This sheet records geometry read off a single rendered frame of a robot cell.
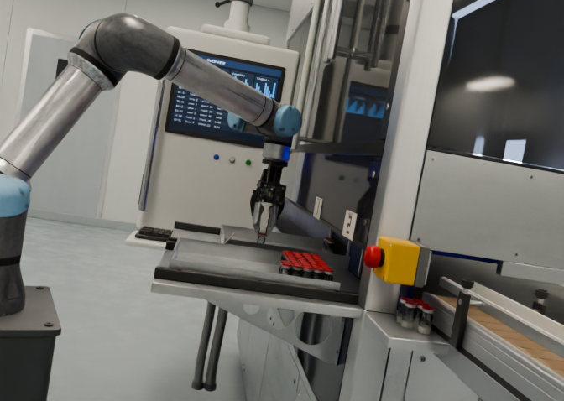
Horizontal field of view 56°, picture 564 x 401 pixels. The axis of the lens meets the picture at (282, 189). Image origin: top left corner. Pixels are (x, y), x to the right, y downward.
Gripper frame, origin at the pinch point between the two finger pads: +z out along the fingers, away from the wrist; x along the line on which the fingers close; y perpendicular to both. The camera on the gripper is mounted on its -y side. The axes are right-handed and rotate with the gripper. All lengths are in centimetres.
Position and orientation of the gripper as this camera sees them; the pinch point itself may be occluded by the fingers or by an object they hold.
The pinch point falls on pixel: (262, 230)
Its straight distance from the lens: 148.7
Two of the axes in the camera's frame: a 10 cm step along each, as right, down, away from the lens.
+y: 1.4, 0.8, -9.9
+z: -1.7, 9.8, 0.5
